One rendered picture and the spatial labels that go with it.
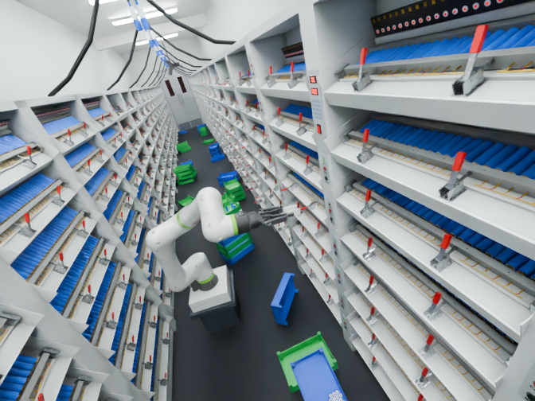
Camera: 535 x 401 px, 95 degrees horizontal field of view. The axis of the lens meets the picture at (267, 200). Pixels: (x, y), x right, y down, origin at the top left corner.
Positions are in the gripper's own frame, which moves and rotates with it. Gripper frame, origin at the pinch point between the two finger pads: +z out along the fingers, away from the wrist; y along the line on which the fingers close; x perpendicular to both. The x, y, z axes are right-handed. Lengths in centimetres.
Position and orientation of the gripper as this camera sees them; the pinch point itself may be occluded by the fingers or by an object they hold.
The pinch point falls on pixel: (291, 211)
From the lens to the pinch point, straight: 112.1
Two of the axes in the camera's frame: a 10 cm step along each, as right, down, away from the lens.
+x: 0.8, 8.9, 4.5
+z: 9.5, -2.1, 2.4
